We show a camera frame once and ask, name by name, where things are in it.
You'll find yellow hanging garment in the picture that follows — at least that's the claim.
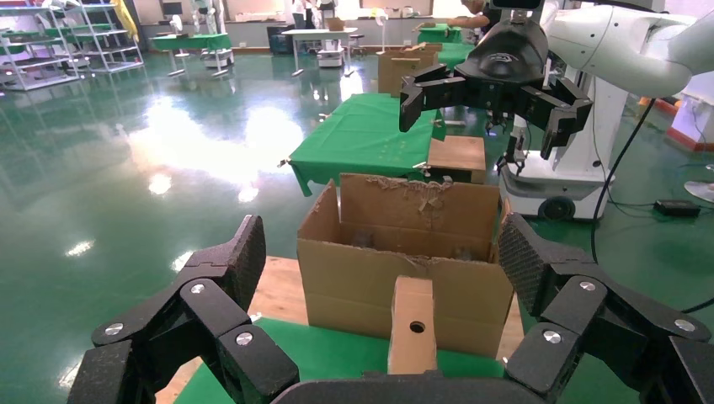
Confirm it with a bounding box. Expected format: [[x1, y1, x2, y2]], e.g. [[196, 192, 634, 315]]
[[113, 0, 141, 45]]

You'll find white round fan base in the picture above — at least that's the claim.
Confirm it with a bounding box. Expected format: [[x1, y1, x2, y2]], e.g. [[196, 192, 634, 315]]
[[684, 162, 714, 205]]

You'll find white cabinet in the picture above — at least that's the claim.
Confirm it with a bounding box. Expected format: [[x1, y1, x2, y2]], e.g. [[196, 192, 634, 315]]
[[666, 71, 714, 152]]

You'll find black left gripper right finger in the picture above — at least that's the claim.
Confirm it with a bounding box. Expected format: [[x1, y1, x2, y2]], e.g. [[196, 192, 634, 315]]
[[498, 211, 714, 404]]

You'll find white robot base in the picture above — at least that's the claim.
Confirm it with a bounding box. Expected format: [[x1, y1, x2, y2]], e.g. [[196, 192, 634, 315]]
[[200, 49, 236, 70], [317, 47, 346, 69]]

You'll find large open cardboard carton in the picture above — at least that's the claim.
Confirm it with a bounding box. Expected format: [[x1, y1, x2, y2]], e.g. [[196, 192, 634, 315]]
[[296, 173, 515, 359]]

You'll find green neighbour tablecloth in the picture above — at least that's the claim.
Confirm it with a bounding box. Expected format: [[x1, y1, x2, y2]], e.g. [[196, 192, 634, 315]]
[[287, 92, 447, 197]]

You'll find white table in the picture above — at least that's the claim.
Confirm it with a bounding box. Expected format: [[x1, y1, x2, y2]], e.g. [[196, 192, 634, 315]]
[[281, 26, 360, 77]]

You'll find green covered background table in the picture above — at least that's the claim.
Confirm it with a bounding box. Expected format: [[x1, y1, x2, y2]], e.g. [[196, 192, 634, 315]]
[[149, 33, 233, 77]]

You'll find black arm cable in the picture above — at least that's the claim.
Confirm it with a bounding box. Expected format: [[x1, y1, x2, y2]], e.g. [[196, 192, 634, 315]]
[[589, 97, 658, 264]]

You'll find white metal shelving rack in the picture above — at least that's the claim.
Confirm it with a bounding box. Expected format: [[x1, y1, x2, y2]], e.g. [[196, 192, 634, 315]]
[[0, 4, 85, 92], [66, 1, 147, 75]]

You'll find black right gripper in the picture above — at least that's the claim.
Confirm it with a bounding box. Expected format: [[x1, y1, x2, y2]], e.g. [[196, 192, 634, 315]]
[[399, 21, 594, 160]]

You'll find black bin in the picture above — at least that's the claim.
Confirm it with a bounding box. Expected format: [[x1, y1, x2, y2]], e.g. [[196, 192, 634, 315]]
[[266, 24, 296, 56]]

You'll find black power adapter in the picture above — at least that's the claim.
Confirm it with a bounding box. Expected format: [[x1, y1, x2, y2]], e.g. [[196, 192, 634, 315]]
[[653, 199, 702, 219]]

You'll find white wheeled neighbour robot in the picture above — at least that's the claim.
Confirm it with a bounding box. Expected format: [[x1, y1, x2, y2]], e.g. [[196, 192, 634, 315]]
[[496, 66, 634, 222]]

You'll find black hanging cable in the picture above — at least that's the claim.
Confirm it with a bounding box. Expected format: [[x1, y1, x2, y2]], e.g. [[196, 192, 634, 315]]
[[681, 296, 714, 315]]

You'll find person in dark shirt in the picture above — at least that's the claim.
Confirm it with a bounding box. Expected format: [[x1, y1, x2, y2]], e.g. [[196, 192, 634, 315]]
[[445, 0, 506, 34]]

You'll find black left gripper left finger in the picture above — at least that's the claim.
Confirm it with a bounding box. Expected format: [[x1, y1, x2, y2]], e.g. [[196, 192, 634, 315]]
[[67, 214, 302, 404]]

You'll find background cardboard carton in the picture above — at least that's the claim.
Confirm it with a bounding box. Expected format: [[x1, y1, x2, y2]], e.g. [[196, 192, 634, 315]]
[[377, 43, 443, 97]]

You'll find green background tablecloth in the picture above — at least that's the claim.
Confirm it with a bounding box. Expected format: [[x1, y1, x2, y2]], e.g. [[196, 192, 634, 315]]
[[436, 42, 477, 71]]

